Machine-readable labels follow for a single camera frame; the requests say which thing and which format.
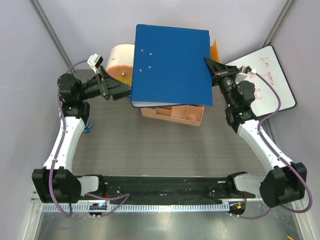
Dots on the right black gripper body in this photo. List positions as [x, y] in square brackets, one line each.
[226, 84]

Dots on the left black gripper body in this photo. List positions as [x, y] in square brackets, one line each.
[95, 87]

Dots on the orange folder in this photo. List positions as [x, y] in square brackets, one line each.
[214, 54]

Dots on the white arched drawer cabinet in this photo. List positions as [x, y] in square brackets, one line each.
[120, 63]

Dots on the orange desk file organizer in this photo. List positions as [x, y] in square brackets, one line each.
[183, 114]

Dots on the blue ring binder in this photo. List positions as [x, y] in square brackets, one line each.
[169, 67]

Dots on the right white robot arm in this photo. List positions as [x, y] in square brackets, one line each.
[285, 180]

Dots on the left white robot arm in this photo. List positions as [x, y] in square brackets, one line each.
[55, 182]

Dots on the small blue-label bottle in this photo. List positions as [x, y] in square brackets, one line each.
[87, 128]

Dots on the white dry-erase board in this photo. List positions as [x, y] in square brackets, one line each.
[275, 87]

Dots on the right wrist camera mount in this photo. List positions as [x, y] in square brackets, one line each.
[244, 72]

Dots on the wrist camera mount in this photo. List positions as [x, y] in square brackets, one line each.
[244, 72]
[94, 62]

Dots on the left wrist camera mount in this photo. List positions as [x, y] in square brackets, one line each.
[94, 62]

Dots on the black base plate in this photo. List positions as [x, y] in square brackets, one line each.
[169, 190]

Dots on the perforated cable tray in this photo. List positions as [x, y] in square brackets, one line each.
[97, 207]

